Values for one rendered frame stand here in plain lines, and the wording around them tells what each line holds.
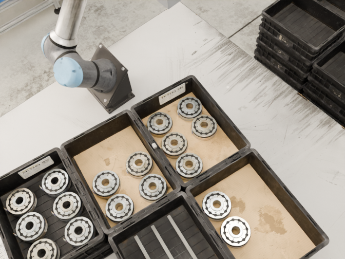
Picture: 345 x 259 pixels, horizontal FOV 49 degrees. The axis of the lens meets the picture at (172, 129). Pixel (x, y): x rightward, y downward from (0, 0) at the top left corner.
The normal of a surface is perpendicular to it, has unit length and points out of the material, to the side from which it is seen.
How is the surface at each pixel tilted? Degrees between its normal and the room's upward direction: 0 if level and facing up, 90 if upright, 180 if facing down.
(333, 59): 0
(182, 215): 0
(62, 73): 45
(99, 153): 0
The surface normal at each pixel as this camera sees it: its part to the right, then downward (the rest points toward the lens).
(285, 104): -0.06, -0.49
